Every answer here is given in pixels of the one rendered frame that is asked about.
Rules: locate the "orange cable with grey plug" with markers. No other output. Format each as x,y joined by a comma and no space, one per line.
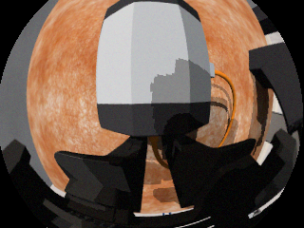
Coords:
156,138

